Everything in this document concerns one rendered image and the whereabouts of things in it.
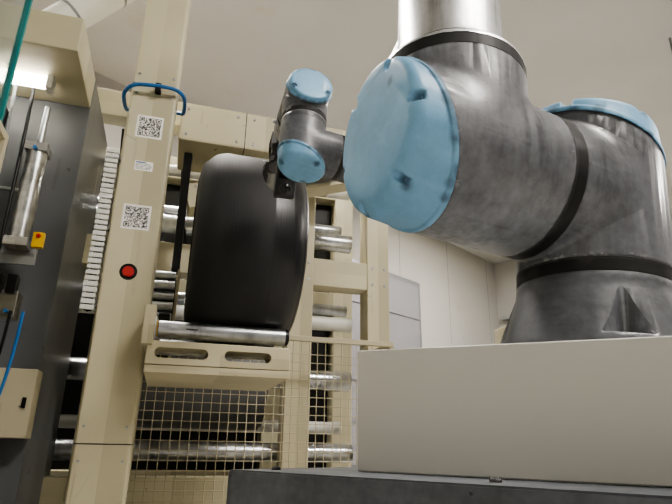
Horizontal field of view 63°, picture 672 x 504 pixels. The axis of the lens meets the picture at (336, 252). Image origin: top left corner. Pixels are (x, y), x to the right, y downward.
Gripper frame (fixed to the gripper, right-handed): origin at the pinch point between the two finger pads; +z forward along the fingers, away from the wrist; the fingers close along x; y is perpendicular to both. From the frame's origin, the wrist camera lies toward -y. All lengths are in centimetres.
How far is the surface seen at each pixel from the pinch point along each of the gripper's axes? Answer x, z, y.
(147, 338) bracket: 26.5, 21.5, -33.4
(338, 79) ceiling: -93, 232, 274
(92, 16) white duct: 62, 49, 97
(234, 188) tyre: 9.3, 8.7, 4.5
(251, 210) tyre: 4.6, 8.4, -1.7
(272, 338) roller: -4.8, 25.0, -30.2
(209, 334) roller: 11.6, 25.0, -30.3
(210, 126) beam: 16, 48, 55
